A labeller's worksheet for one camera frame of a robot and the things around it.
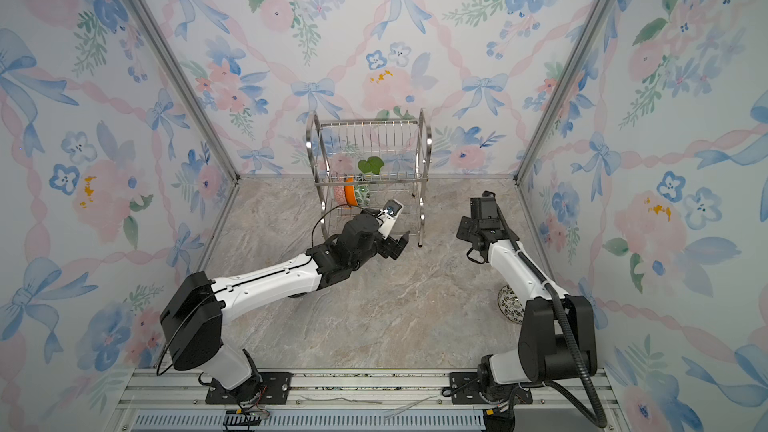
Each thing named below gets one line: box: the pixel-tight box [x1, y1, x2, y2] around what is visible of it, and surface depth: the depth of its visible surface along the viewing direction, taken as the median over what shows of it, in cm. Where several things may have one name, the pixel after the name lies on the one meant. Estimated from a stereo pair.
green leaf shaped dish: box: [358, 156, 385, 175], surface depth 87 cm
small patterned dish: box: [498, 284, 525, 325], surface depth 88 cm
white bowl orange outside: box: [344, 177, 358, 207], surface depth 100 cm
